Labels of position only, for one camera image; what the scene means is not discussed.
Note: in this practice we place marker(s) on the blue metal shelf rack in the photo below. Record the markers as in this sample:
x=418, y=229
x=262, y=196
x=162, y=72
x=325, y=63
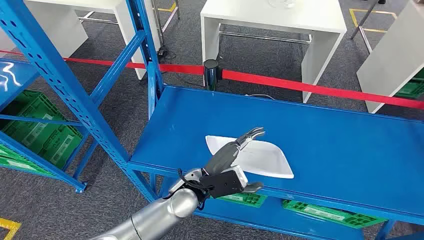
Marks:
x=26, y=74
x=331, y=149

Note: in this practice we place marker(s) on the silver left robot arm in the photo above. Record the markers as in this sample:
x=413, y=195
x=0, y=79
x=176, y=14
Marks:
x=159, y=215

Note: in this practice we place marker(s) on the white plastic part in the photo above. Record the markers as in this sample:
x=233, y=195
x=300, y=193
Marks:
x=265, y=162

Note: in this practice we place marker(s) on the glossy black belt stanchion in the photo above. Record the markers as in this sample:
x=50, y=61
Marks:
x=210, y=74

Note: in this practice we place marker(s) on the red barrier belt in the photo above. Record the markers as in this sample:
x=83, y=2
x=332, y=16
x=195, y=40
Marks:
x=298, y=86
x=86, y=61

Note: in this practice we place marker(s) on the clear glass bowl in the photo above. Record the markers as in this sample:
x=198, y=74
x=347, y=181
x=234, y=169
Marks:
x=281, y=3

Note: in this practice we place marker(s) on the yellow floor tape square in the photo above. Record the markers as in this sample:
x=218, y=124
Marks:
x=8, y=225

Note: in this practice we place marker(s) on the steel leg frame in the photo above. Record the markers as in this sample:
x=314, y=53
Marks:
x=366, y=38
x=159, y=26

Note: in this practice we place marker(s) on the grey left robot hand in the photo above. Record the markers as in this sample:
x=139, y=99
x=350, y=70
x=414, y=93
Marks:
x=222, y=159

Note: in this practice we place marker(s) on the white table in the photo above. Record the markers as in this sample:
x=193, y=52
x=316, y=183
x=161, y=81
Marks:
x=391, y=59
x=59, y=26
x=265, y=16

